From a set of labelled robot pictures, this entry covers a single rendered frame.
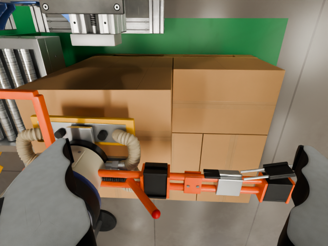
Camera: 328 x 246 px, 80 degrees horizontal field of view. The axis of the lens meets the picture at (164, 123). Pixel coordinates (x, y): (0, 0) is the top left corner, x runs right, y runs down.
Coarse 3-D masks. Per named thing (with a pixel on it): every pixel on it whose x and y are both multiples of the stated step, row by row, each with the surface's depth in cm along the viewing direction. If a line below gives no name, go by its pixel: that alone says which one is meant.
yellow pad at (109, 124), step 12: (36, 120) 64; (60, 120) 64; (72, 120) 64; (84, 120) 64; (96, 120) 63; (108, 120) 63; (120, 120) 63; (132, 120) 63; (60, 132) 63; (96, 132) 65; (108, 132) 65; (132, 132) 65; (108, 144) 68; (120, 144) 67
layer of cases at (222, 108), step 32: (96, 64) 117; (128, 64) 117; (160, 64) 117; (192, 64) 118; (224, 64) 118; (256, 64) 118; (192, 96) 113; (224, 96) 112; (256, 96) 111; (192, 128) 123; (224, 128) 122; (256, 128) 121; (192, 160) 134; (224, 160) 133; (256, 160) 131; (128, 192) 150
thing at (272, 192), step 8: (256, 184) 60; (264, 184) 56; (272, 184) 55; (280, 184) 55; (288, 184) 55; (264, 192) 56; (272, 192) 56; (280, 192) 56; (288, 192) 56; (264, 200) 58; (272, 200) 58; (280, 200) 57; (288, 200) 57
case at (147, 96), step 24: (72, 72) 98; (96, 72) 98; (120, 72) 97; (144, 72) 96; (168, 72) 95; (48, 96) 74; (72, 96) 74; (96, 96) 73; (120, 96) 73; (144, 96) 72; (168, 96) 72; (24, 120) 79; (144, 120) 77; (168, 120) 76; (96, 144) 83; (144, 144) 82; (168, 144) 81
